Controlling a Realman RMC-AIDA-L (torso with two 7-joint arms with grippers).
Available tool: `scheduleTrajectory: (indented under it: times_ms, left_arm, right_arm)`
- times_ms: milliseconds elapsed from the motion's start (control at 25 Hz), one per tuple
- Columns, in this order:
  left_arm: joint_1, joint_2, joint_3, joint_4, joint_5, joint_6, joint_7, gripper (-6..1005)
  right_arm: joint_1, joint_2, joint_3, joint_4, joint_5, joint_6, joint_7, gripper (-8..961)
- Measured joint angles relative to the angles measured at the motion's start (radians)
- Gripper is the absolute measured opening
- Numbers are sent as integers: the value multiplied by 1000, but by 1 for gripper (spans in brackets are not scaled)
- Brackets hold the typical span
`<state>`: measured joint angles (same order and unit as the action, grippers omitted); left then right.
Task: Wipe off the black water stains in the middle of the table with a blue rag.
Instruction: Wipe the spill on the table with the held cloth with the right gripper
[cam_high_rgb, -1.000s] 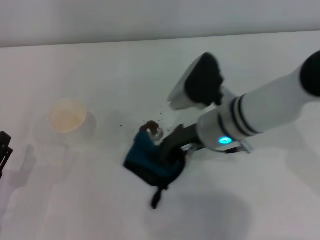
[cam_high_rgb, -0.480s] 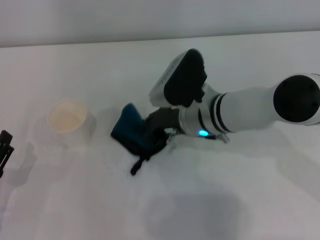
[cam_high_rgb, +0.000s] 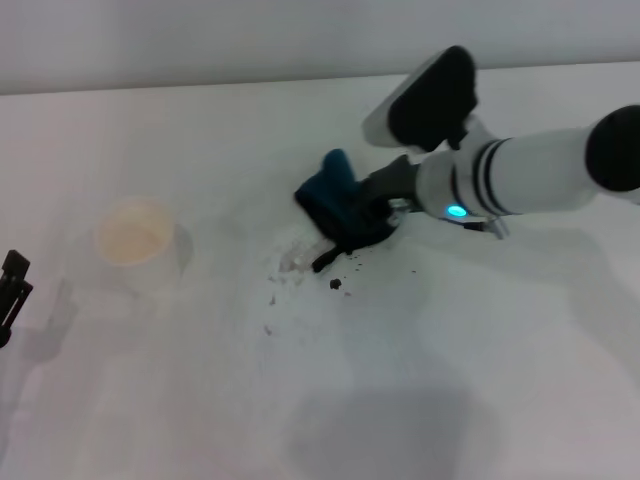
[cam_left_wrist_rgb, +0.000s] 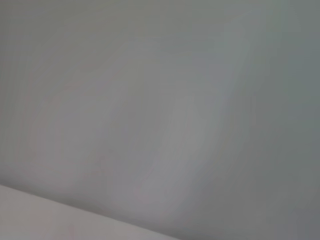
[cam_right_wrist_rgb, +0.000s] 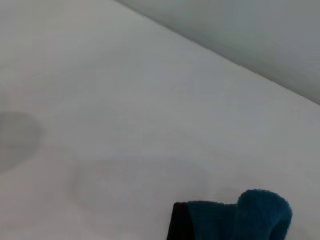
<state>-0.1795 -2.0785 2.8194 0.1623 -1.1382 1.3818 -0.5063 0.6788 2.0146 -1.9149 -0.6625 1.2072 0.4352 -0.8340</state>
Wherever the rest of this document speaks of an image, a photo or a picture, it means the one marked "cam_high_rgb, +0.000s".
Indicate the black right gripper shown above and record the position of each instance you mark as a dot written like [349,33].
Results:
[392,180]

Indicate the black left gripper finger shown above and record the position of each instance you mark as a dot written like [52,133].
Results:
[15,295]

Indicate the blue rag with black edge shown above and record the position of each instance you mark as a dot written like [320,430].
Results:
[332,195]

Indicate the white paper cup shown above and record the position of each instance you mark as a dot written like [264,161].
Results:
[137,235]

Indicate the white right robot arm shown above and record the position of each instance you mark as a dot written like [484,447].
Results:
[530,170]

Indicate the small black stain blob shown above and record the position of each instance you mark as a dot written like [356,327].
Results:
[334,284]

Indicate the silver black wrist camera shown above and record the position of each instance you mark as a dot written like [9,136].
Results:
[430,100]

